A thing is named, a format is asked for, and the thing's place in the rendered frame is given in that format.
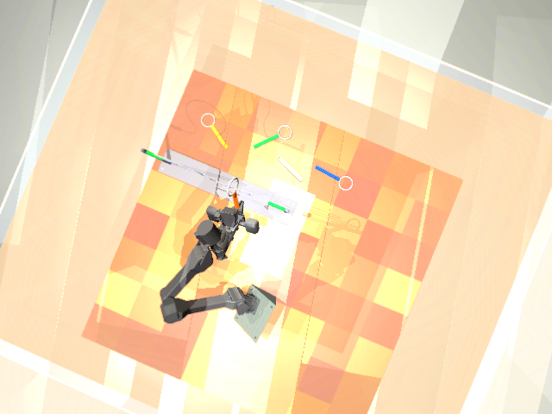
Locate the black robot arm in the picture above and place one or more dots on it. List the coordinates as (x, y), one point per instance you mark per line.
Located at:
(200, 259)

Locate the white loop with green handle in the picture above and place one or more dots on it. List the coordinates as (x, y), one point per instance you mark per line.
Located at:
(273, 137)

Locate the orange long handle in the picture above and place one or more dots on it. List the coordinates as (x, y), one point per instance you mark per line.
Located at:
(234, 192)

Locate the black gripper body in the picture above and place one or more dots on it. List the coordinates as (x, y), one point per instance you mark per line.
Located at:
(251, 225)

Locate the yellow handle with grey loop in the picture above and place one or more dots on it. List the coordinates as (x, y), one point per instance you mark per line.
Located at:
(214, 129)

